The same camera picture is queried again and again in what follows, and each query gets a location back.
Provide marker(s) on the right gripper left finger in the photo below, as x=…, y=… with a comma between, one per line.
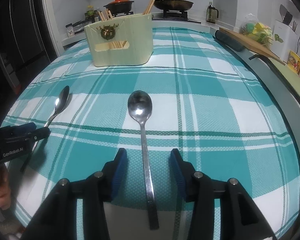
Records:
x=56, y=217

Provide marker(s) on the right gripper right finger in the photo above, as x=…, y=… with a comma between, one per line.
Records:
x=240, y=216

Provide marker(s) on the large steel spoon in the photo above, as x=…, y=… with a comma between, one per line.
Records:
x=60, y=105

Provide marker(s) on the small steel spoon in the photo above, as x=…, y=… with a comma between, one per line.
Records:
x=140, y=109

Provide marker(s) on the person's left hand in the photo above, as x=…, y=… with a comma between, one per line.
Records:
x=5, y=190

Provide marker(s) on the teal plaid tablecloth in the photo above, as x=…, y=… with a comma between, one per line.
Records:
x=206, y=103

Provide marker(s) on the spice bottles rack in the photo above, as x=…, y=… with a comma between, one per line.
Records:
x=91, y=16

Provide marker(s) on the cream utensil holder box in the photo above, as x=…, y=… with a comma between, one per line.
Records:
x=135, y=29

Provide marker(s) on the yellow snack packet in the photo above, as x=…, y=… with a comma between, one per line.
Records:
x=294, y=62

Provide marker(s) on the wooden cutting board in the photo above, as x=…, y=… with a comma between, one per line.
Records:
x=251, y=44

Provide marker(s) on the dark rolled mat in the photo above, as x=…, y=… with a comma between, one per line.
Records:
x=228, y=41

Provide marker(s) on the orange lidded pot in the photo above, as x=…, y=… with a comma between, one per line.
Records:
x=119, y=6

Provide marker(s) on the white knife block box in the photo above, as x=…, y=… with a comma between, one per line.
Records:
x=285, y=38

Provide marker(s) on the bag of colourful sponges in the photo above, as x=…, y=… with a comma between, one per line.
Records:
x=258, y=32

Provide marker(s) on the glass kettle jug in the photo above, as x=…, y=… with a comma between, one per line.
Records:
x=212, y=14

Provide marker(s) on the gas stove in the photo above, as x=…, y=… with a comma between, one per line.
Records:
x=173, y=16

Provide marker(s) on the black frying pan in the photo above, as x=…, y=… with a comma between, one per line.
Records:
x=173, y=5

